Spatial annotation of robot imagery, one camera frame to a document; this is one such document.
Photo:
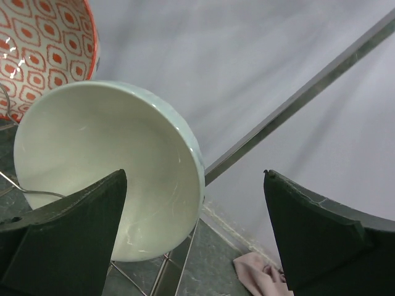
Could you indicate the plain white bowl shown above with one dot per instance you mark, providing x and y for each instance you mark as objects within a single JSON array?
[{"x": 78, "y": 133}]

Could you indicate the red patterned bowl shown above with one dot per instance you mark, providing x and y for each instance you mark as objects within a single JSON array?
[{"x": 44, "y": 44}]

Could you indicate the dusty pink cloth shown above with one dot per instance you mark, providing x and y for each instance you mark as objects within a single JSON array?
[{"x": 259, "y": 277}]

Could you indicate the stainless steel dish rack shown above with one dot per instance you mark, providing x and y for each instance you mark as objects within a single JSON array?
[{"x": 173, "y": 262}]

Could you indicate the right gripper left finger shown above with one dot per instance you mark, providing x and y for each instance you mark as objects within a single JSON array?
[{"x": 64, "y": 247}]

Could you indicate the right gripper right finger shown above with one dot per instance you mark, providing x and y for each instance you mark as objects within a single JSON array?
[{"x": 325, "y": 247}]

